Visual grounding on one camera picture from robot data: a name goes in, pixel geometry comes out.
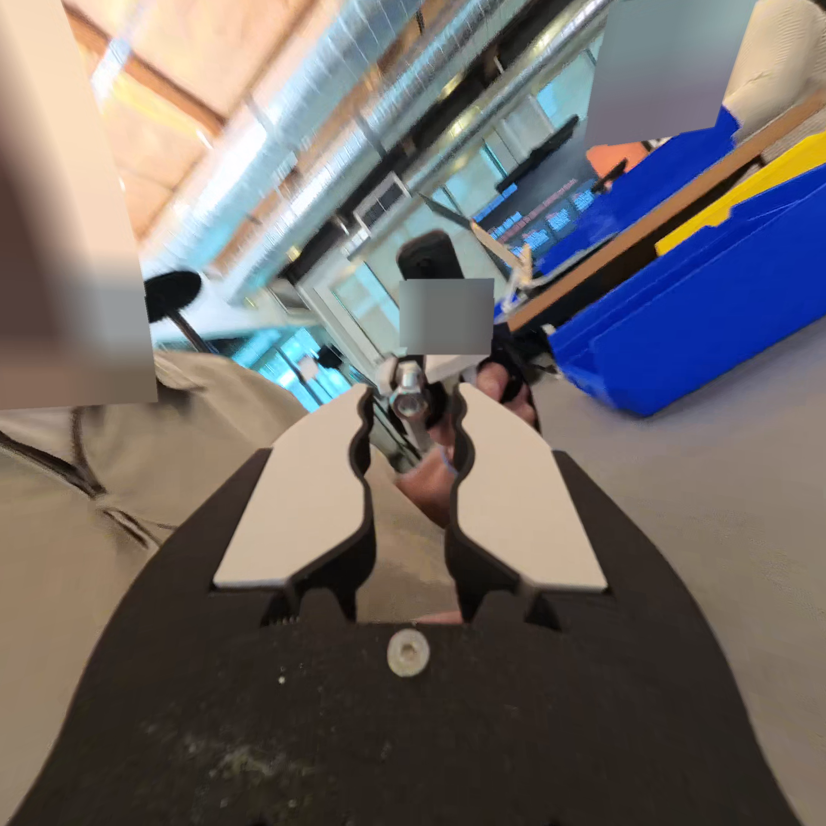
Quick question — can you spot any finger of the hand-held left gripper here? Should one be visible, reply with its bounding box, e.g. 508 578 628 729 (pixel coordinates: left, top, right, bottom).
421 382 453 453
370 385 422 473

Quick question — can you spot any brown wooden desk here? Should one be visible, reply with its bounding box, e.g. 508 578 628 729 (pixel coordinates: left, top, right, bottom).
497 91 826 336

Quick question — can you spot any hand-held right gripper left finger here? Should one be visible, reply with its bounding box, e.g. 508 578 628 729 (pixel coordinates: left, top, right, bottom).
213 384 378 607

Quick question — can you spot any blue storage bin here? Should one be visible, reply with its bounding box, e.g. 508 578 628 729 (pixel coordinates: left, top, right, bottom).
549 194 826 419
604 110 743 231

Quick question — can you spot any computer monitor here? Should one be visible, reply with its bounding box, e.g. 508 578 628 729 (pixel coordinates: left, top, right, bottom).
472 179 610 262

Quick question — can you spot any yellow storage bin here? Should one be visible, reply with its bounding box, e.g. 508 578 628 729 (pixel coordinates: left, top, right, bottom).
656 129 826 256

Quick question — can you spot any person's left hand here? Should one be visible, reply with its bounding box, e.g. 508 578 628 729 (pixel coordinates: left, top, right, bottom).
391 362 542 530

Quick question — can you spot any silver ventilation duct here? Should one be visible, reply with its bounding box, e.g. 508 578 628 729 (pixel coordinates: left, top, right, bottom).
136 0 614 305

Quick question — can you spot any silver bolt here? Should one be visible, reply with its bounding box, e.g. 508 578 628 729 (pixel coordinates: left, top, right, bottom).
395 385 435 423

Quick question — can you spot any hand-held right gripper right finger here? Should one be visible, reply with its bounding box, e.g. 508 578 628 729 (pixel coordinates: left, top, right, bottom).
446 382 607 610

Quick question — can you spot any black studio lamp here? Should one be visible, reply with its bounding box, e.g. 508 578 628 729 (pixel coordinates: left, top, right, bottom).
142 269 210 357

